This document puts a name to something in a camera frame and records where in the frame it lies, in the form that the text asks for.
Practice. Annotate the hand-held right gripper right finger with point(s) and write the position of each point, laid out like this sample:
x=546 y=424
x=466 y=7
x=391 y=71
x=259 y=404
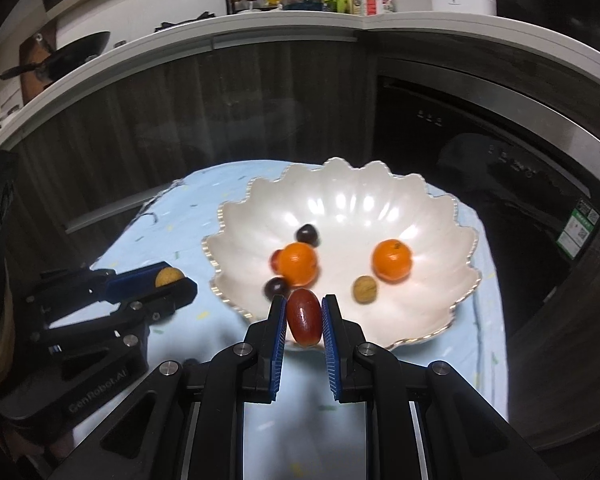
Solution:
x=330 y=345

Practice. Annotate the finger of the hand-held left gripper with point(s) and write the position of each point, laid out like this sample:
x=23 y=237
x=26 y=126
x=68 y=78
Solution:
x=130 y=280
x=172 y=296

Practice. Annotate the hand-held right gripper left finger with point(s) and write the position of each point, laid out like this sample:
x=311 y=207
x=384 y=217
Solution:
x=278 y=345

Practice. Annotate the small yellow fruit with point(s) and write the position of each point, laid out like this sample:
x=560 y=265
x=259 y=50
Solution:
x=170 y=276

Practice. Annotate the oblong red grape tomato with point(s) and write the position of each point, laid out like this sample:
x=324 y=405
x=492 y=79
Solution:
x=304 y=317

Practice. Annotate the dark plum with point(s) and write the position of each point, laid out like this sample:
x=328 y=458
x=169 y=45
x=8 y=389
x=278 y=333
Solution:
x=276 y=287

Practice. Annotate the brown walnut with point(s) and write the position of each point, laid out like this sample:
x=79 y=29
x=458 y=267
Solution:
x=365 y=290

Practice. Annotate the orange mandarin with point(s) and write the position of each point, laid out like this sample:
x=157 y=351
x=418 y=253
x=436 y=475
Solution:
x=297 y=262
x=391 y=260

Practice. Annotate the small red grape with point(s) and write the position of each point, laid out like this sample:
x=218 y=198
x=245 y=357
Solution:
x=276 y=259

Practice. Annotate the dark purple grape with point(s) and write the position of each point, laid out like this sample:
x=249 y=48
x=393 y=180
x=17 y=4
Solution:
x=306 y=234

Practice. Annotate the white scalloped bowl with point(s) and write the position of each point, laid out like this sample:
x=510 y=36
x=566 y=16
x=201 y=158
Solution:
x=350 y=205

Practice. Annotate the light blue speckled tablecloth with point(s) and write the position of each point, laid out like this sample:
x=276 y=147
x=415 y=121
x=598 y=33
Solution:
x=145 y=245

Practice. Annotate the dark wood cabinet door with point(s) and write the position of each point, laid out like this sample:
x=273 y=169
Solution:
x=180 y=110

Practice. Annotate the wooden cutting board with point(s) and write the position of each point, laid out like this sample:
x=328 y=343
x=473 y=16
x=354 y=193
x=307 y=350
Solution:
x=30 y=80

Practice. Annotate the black wok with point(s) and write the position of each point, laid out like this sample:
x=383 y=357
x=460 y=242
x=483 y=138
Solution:
x=75 y=50

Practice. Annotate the black stove grate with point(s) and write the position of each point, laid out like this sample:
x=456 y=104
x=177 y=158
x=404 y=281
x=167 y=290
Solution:
x=180 y=22

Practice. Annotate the green and white sticker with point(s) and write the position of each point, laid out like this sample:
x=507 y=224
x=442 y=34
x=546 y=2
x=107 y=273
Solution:
x=577 y=227

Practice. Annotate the white kitchen countertop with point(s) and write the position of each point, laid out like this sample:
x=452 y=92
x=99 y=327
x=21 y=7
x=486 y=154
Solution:
x=280 y=19

